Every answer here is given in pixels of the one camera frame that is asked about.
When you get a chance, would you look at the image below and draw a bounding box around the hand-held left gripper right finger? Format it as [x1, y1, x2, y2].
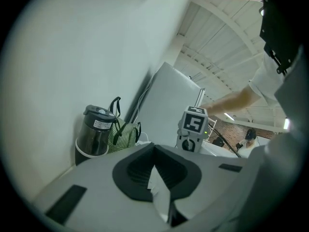
[154, 144, 250, 227]

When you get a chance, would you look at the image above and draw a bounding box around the green striped bag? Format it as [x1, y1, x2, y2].
[107, 97, 142, 154]

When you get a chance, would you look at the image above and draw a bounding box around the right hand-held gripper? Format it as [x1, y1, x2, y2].
[177, 105, 210, 154]

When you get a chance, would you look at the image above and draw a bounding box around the person's white shirt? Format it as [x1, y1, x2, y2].
[248, 54, 299, 103]

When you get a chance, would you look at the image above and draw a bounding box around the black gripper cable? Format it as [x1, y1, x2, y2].
[208, 123, 242, 158]

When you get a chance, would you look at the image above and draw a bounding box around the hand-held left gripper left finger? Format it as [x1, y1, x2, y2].
[33, 144, 168, 232]

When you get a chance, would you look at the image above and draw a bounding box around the white power cable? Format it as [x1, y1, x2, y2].
[130, 72, 156, 120]

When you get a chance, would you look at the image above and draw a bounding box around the person's right forearm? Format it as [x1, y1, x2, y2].
[200, 83, 263, 117]

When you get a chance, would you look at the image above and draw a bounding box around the black chest camera mount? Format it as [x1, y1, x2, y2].
[259, 0, 304, 76]

